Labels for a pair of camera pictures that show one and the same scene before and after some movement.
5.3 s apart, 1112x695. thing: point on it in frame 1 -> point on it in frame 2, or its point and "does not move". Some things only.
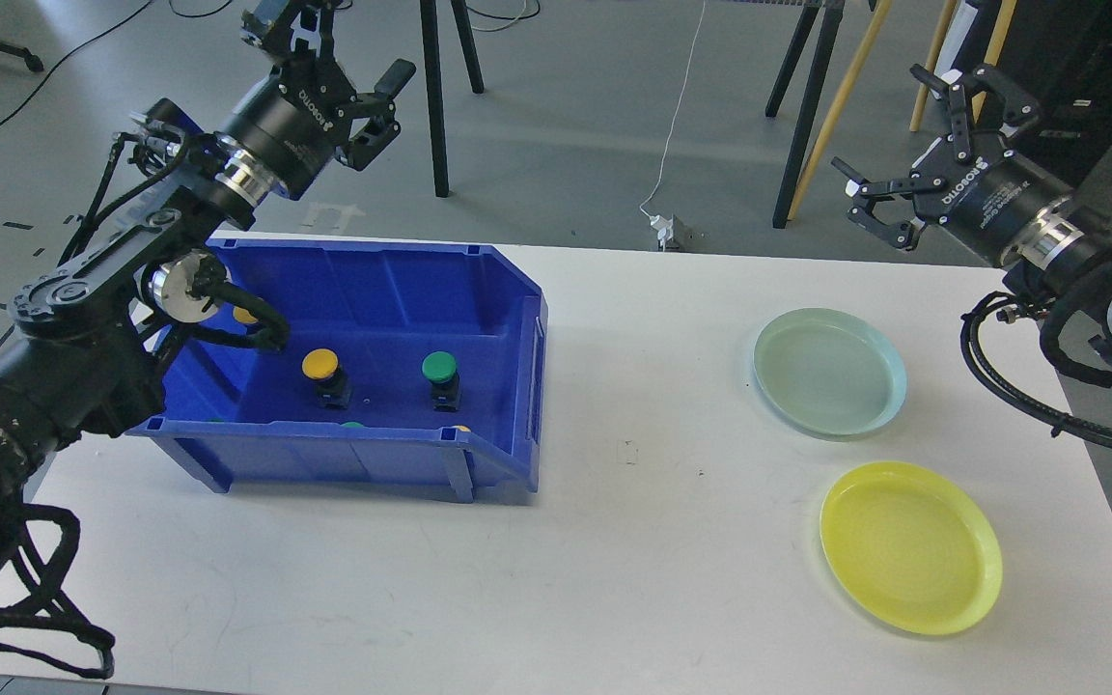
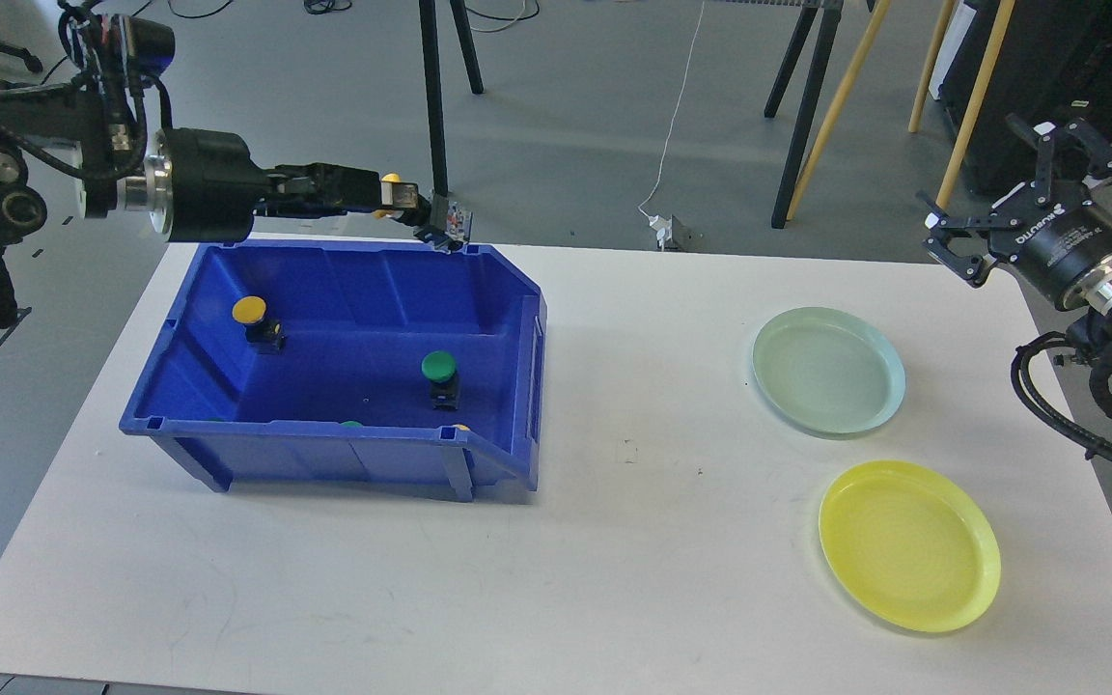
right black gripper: (990, 193) -> (1079, 255)
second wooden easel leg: (991, 58) does not move
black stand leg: (833, 19) does not move
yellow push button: (333, 388) -> (398, 194)
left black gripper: (291, 125) -> (204, 187)
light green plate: (829, 371) does not move
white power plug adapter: (664, 227) does not move
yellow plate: (911, 549) does not move
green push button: (439, 368) does not move
